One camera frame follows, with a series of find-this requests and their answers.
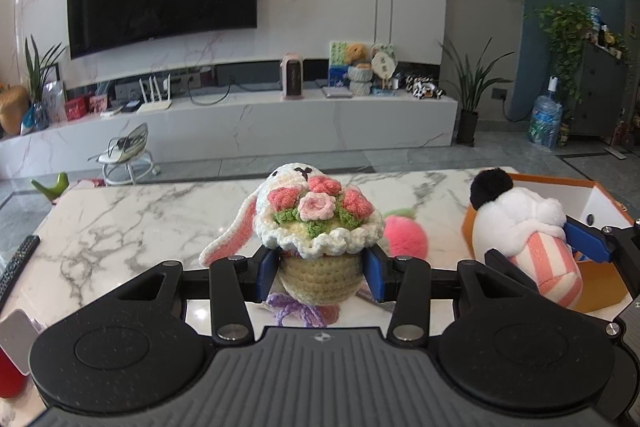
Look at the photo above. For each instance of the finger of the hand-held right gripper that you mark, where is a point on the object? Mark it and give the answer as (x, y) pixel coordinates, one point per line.
(506, 266)
(586, 238)

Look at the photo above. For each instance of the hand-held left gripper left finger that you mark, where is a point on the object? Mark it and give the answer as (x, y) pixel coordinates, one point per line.
(267, 277)

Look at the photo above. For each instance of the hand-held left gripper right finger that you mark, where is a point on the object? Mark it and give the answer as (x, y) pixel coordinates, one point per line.
(374, 276)

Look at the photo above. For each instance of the panda plush with striped body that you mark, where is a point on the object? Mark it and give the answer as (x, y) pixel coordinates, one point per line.
(510, 219)

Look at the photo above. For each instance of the orange storage box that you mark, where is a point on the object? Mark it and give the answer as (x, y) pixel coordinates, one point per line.
(597, 284)

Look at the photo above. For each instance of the crochet bunny flower basket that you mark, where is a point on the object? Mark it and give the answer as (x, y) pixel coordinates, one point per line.
(315, 232)

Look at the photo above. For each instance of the pink plush peach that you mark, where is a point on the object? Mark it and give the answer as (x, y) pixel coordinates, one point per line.
(407, 237)

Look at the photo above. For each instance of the blue water jug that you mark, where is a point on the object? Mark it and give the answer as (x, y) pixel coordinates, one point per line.
(544, 119)

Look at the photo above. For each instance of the grey cabinet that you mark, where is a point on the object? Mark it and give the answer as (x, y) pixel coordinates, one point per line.
(597, 92)

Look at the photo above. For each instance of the marble television console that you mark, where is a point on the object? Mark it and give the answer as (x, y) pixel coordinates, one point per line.
(280, 127)

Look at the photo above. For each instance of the tall leafy potted plant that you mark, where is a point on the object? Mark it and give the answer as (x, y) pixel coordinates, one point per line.
(470, 117)

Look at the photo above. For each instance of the white baby walker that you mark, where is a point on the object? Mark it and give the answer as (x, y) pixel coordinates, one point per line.
(127, 152)

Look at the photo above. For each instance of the grey flat book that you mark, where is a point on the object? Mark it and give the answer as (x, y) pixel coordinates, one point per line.
(336, 92)

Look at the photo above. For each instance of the cow print plush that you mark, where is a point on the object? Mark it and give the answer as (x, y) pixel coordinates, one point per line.
(424, 88)

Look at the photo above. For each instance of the pink and white heater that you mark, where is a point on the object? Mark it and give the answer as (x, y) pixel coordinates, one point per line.
(293, 77)

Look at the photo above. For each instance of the trailing ivy plant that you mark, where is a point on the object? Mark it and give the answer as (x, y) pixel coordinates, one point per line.
(565, 37)

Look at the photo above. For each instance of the bear plush in crochet pot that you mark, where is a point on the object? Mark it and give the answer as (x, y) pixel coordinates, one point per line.
(359, 72)

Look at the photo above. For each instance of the white wifi router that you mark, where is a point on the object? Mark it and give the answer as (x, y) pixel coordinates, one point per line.
(154, 106)

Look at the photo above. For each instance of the round hand fan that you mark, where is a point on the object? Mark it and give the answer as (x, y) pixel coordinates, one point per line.
(382, 63)

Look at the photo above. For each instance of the green painted picture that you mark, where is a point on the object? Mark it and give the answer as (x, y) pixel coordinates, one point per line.
(338, 62)

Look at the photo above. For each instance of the green plastic toy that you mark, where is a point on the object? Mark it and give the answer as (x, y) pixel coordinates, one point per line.
(52, 189)

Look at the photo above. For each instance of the black remote control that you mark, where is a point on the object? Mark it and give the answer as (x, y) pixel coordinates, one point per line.
(17, 264)

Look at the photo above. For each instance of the white card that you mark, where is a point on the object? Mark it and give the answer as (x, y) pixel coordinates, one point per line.
(22, 337)

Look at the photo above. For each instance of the red gift box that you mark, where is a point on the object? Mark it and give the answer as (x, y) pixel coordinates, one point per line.
(77, 108)

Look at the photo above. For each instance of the red object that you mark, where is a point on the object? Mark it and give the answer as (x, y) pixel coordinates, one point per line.
(11, 372)

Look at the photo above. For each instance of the potted plant in blue vase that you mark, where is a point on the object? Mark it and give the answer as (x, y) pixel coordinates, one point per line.
(37, 107)

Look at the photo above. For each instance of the yellow plush toy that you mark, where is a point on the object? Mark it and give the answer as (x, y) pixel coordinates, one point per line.
(12, 109)

